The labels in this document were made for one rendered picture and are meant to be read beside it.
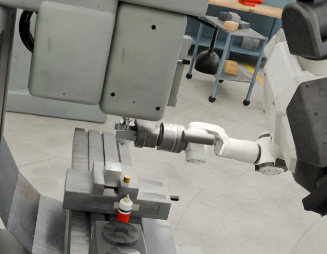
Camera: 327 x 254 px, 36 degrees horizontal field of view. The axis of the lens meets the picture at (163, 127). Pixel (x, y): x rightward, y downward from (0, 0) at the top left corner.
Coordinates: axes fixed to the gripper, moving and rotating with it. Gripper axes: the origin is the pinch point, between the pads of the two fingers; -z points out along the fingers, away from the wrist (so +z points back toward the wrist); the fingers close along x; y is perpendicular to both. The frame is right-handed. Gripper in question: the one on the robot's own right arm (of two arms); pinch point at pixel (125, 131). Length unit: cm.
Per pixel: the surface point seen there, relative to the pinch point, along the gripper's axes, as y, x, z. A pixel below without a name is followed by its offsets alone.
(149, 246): 38.6, 3.5, 15.8
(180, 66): -23.4, 2.1, 11.2
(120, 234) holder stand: 12.1, 35.5, -1.5
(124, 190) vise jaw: 21.1, -0.6, 4.2
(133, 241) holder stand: 10.9, 39.5, 1.3
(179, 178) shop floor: 122, -198, 83
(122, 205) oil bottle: 23.1, 5.3, 3.3
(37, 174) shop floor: 123, -179, -25
